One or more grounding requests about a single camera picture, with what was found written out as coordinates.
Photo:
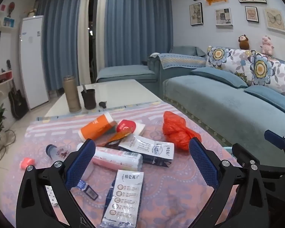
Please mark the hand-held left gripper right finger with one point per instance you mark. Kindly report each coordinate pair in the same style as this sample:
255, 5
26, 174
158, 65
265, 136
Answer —
201, 162

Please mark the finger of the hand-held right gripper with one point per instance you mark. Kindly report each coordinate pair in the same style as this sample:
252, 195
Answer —
239, 152
274, 139

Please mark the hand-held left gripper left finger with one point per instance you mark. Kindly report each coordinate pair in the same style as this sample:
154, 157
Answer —
80, 162

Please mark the pale blue bin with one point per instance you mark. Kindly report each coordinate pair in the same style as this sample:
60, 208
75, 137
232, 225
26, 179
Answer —
228, 151

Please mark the pink tissue pack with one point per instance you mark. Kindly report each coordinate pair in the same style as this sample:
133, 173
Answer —
118, 159

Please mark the red plastic bag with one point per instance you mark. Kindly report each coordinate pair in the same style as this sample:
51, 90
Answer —
178, 130

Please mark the orange paper cup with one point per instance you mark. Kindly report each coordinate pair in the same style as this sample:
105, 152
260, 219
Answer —
97, 126

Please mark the orange foil wrapper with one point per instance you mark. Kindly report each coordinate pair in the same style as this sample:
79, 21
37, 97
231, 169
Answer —
120, 136

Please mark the white and navy milk pouch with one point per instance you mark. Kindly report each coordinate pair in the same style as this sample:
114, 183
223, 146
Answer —
154, 150

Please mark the white printed pouch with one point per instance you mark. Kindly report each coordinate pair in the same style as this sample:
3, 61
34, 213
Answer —
125, 194

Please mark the red and white packet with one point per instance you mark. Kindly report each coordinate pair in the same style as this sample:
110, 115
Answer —
129, 127

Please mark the small blue black packet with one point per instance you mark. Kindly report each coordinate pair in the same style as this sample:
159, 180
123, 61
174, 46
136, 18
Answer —
89, 191

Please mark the blue printed plastic cup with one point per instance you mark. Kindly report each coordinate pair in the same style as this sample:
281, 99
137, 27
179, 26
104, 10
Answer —
52, 150

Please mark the blue cushion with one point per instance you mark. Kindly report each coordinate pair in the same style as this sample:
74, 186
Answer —
218, 77
270, 99

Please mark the white polka dot wrapper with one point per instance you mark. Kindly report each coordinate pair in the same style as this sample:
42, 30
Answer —
51, 196

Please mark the small pink wrapper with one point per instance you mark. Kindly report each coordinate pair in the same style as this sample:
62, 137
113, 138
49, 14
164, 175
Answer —
27, 163

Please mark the blue sofa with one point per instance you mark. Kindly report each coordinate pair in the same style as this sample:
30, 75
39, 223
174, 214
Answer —
204, 104

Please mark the black car key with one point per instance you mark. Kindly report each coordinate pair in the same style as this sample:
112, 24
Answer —
102, 104

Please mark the dark brown cup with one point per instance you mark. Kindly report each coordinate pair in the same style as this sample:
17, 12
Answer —
89, 99

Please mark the gold thermos bottle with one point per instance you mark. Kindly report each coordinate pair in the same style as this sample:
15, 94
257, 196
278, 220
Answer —
71, 95

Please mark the black guitar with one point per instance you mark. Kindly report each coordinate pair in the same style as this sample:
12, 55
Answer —
17, 102

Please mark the pink pig plush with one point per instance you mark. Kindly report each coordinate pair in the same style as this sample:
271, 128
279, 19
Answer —
267, 45

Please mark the brown monkey plush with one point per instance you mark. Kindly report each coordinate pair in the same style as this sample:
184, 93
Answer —
244, 42

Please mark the striped blue armrest cover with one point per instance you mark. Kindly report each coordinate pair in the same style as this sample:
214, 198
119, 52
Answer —
180, 60

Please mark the white refrigerator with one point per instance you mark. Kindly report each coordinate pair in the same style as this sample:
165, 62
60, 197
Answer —
34, 61

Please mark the grey blue sofa cloth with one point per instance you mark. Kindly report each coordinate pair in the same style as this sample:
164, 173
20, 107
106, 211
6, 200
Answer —
185, 50

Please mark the white shelf with red box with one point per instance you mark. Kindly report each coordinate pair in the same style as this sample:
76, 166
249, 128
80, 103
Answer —
4, 77

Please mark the butterfly picture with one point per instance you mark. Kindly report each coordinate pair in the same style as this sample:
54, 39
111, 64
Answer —
275, 20

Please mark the blue curtain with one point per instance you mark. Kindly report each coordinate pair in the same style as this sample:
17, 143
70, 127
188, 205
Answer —
137, 23
61, 40

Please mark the black framed crown picture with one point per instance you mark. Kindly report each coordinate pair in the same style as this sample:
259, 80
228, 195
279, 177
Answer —
251, 14

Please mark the small pale ornament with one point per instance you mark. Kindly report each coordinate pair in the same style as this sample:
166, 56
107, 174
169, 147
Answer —
32, 13

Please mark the small blue picture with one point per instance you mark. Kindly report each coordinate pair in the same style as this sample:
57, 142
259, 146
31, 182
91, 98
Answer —
9, 22

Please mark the white collage picture frame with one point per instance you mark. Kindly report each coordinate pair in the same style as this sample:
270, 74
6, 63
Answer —
223, 16

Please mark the tall black picture frame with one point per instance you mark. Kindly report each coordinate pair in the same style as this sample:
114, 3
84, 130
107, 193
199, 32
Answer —
196, 14

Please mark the white wall shelf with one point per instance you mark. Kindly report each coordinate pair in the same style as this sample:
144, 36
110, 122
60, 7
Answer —
4, 29

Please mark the red wall ornament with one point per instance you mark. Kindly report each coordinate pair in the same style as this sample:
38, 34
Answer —
11, 7

